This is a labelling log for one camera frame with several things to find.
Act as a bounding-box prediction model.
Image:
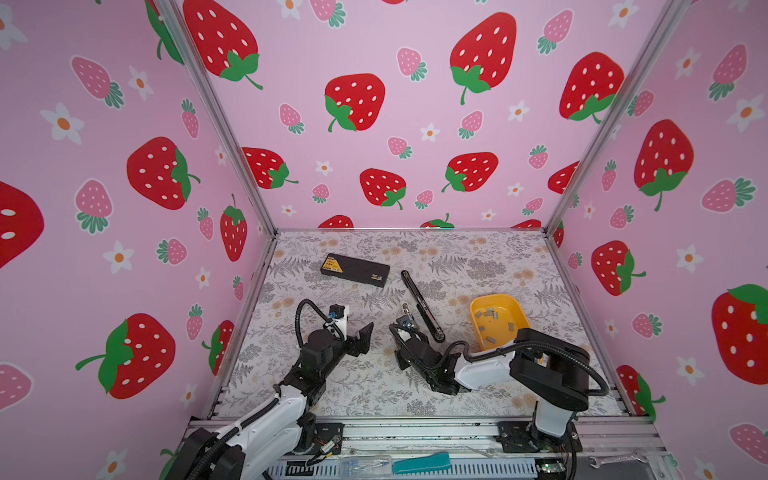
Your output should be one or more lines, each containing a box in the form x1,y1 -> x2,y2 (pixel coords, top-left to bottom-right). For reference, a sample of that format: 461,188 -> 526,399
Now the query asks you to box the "black stapler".
401,270 -> 446,343

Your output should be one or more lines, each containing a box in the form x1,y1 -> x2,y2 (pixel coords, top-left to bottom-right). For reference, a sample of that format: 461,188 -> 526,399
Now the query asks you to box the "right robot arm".
389,323 -> 610,441

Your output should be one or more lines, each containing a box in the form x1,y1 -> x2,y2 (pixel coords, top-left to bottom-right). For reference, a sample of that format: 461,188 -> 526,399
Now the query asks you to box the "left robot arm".
166,299 -> 374,479

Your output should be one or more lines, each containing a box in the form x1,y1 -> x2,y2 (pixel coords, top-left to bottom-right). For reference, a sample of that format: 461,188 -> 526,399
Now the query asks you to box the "black tool case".
320,253 -> 391,288

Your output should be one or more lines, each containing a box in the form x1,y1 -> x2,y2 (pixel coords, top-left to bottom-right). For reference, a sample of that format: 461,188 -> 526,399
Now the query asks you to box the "yellow plastic tray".
470,294 -> 530,351

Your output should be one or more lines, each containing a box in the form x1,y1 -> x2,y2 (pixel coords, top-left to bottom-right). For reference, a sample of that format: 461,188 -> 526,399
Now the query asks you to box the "silver wrench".
588,453 -> 648,469

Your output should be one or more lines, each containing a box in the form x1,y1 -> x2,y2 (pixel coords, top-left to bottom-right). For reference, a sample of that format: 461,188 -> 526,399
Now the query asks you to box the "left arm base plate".
292,422 -> 345,457

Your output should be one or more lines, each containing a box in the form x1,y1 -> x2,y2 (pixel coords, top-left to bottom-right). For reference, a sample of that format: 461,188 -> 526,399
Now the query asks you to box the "teal handled tool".
392,452 -> 451,475

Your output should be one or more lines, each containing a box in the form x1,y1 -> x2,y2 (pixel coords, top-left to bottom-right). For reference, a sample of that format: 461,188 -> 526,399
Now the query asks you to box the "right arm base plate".
495,421 -> 583,454

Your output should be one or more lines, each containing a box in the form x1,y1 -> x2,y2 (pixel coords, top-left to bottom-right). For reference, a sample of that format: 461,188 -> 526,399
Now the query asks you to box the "aluminium rail frame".
173,416 -> 673,480

